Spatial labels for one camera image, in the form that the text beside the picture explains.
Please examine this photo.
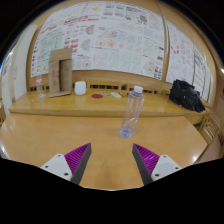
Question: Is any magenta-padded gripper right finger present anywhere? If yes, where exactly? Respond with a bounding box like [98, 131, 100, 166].
[132, 143, 183, 186]

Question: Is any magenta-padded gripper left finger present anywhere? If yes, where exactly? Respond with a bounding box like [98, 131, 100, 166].
[40, 142, 92, 186]

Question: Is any clear plastic water bottle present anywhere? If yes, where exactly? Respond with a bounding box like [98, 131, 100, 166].
[119, 85, 146, 139]

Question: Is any white cup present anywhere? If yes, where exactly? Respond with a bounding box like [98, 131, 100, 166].
[74, 80, 87, 96]

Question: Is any wooden chair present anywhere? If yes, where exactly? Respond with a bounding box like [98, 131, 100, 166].
[199, 108, 224, 144]

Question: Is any black backpack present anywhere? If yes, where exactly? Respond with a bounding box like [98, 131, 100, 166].
[168, 79, 206, 113]

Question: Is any small labelled plastic bottle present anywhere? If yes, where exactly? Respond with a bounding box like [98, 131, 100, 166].
[35, 75, 45, 98]

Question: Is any brown cardboard box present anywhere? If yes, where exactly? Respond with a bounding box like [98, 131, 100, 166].
[47, 47, 74, 98]

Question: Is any large printed wall poster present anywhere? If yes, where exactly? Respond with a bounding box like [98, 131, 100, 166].
[165, 21, 214, 104]
[30, 0, 166, 81]

